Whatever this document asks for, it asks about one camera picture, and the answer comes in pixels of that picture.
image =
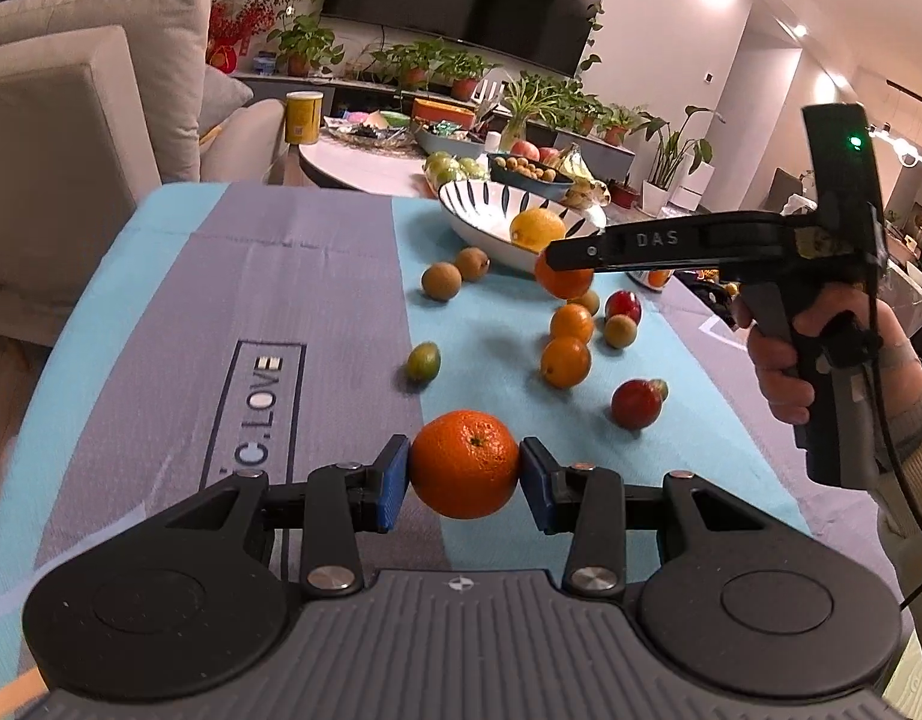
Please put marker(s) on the large orange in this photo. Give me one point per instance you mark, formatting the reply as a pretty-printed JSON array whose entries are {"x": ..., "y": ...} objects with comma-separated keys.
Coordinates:
[{"x": 465, "y": 465}]

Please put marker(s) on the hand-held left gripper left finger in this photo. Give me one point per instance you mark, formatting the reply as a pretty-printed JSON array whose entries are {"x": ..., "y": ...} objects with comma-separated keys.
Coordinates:
[{"x": 393, "y": 484}]

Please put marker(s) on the brown kiwi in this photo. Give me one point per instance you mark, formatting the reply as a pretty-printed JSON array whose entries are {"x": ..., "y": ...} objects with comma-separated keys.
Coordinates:
[
  {"x": 441, "y": 281},
  {"x": 620, "y": 331},
  {"x": 472, "y": 264},
  {"x": 588, "y": 304}
]

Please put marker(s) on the grey television cabinet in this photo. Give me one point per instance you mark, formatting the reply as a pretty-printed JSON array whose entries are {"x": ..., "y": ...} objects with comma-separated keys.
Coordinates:
[{"x": 356, "y": 94}]

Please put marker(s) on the trailing ivy vine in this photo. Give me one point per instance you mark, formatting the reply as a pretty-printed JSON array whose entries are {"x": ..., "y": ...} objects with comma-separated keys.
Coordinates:
[{"x": 597, "y": 7}]

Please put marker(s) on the white rack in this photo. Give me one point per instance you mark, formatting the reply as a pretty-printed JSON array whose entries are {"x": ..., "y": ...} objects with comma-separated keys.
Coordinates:
[{"x": 491, "y": 94}]

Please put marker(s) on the pink red apples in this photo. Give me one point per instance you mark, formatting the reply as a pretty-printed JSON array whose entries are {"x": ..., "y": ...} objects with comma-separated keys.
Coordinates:
[{"x": 525, "y": 148}]

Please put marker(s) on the person's right hand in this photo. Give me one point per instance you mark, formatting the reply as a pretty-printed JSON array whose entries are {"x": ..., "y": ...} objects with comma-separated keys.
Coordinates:
[{"x": 776, "y": 390}]

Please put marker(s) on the heap of small green-brown dates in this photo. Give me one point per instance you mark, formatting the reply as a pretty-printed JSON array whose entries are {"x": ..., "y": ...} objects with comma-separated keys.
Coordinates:
[{"x": 525, "y": 169}]

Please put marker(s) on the red apple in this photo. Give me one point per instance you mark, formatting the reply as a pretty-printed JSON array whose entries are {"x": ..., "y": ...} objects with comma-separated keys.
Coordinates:
[
  {"x": 635, "y": 405},
  {"x": 624, "y": 306}
]

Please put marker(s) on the potted green plant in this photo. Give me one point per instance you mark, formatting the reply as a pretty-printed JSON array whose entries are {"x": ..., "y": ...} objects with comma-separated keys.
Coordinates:
[
  {"x": 587, "y": 116},
  {"x": 618, "y": 124},
  {"x": 303, "y": 41},
  {"x": 410, "y": 64},
  {"x": 465, "y": 75}
]

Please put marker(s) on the woven placemat with snacks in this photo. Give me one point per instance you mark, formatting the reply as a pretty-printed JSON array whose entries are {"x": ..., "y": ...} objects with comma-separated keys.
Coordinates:
[{"x": 367, "y": 131}]

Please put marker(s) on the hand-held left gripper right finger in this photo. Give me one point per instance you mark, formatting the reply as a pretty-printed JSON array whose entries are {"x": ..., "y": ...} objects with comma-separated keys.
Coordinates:
[{"x": 537, "y": 491}]

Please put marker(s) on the blue white ceramic jar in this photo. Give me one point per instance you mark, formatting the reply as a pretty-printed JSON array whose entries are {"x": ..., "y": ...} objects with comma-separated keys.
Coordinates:
[{"x": 264, "y": 64}]

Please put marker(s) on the round white table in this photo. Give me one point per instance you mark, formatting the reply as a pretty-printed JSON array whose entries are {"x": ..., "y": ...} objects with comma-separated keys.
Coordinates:
[{"x": 363, "y": 165}]

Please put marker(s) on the teal tray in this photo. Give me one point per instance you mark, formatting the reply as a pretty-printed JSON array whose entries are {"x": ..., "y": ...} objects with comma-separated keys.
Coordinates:
[{"x": 446, "y": 141}]

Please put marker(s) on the yellow canister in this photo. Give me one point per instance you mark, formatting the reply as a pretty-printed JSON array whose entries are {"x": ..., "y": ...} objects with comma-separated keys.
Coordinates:
[{"x": 304, "y": 118}]

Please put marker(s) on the green mandarin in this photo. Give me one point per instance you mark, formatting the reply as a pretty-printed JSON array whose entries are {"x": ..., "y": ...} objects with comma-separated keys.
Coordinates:
[{"x": 423, "y": 361}]

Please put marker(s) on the green plant in glass vase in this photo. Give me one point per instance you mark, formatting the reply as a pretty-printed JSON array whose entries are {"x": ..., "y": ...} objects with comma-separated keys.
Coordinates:
[{"x": 532, "y": 101}]

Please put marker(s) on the bunch of bananas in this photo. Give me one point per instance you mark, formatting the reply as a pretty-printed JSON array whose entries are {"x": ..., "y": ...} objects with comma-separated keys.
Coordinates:
[{"x": 581, "y": 172}]

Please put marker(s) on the tall plant in white pot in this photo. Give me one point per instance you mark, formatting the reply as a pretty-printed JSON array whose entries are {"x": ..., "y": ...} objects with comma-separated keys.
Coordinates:
[{"x": 675, "y": 154}]

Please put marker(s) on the white pendant lamp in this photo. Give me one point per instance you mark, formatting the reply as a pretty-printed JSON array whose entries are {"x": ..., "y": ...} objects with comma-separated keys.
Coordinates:
[{"x": 900, "y": 144}]

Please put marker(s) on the white black striped bowl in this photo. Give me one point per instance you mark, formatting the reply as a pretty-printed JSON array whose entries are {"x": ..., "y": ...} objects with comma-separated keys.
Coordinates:
[{"x": 480, "y": 221}]

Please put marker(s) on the yellow orange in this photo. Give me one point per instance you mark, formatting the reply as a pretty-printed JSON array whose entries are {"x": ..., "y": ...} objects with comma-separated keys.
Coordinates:
[{"x": 536, "y": 229}]

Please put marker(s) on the white cup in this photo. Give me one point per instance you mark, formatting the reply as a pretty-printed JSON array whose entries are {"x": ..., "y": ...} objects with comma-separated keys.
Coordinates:
[{"x": 492, "y": 141}]

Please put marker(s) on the blue grey striped tablecloth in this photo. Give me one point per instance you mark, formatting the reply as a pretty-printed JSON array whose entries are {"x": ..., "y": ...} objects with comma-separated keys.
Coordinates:
[{"x": 206, "y": 300}]

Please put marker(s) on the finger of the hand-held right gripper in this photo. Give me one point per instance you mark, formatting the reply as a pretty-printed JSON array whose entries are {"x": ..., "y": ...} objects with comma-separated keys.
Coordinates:
[{"x": 656, "y": 244}]

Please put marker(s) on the red flower plant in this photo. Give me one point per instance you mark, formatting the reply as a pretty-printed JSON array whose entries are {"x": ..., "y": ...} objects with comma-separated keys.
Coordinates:
[{"x": 240, "y": 26}]

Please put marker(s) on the orange box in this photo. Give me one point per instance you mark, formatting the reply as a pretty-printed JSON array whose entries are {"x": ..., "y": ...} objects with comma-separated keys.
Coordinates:
[{"x": 442, "y": 112}]

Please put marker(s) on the dark blue bowl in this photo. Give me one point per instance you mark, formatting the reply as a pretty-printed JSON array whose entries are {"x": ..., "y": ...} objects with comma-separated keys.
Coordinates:
[{"x": 532, "y": 187}]

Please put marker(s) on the beige sofa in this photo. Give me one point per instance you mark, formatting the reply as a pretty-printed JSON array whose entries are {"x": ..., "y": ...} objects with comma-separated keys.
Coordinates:
[{"x": 56, "y": 165}]

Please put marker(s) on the pile of green apples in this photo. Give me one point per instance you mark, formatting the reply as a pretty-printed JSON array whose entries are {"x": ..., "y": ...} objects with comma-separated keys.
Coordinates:
[{"x": 450, "y": 166}]

